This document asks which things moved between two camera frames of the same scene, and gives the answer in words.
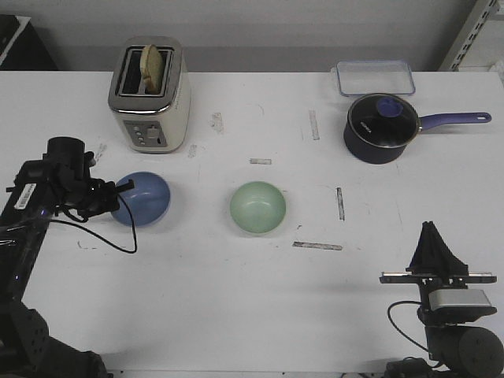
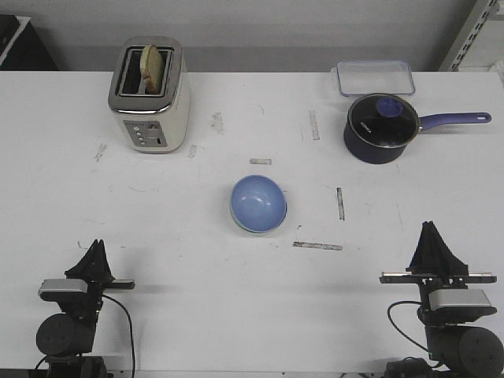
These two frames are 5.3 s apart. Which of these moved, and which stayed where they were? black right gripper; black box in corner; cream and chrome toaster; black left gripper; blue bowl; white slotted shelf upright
Moved: blue bowl; black left gripper
Stayed: white slotted shelf upright; cream and chrome toaster; black box in corner; black right gripper
